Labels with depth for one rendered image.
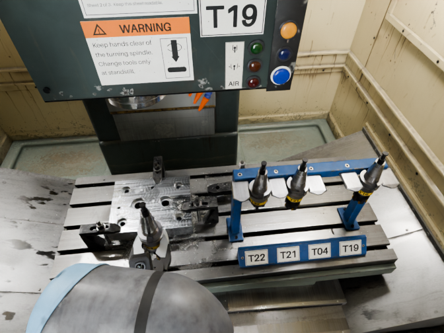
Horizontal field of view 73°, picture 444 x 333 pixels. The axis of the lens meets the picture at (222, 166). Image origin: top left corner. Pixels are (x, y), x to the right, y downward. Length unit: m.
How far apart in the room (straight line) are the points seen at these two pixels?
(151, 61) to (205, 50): 0.09
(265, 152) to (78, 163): 1.12
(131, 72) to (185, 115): 0.89
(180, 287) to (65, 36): 0.39
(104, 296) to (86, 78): 0.34
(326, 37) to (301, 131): 0.59
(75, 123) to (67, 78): 1.48
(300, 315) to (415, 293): 0.42
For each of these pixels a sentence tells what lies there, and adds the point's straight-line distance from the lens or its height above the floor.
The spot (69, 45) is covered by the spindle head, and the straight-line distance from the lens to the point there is 0.54.
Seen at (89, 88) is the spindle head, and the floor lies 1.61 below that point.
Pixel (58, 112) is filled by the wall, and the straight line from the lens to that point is 2.02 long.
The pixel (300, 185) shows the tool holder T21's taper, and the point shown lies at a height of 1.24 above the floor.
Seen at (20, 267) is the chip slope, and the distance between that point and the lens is 1.56.
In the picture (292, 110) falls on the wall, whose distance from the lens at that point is 2.01.
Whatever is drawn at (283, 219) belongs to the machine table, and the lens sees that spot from 1.21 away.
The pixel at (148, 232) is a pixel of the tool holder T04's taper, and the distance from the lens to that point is 0.79.
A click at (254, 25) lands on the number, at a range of 0.51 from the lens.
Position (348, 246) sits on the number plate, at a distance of 1.17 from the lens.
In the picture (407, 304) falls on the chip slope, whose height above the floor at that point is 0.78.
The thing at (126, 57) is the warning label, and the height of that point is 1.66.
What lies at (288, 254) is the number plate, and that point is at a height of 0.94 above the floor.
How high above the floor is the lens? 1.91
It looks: 48 degrees down
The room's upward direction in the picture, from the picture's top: straight up
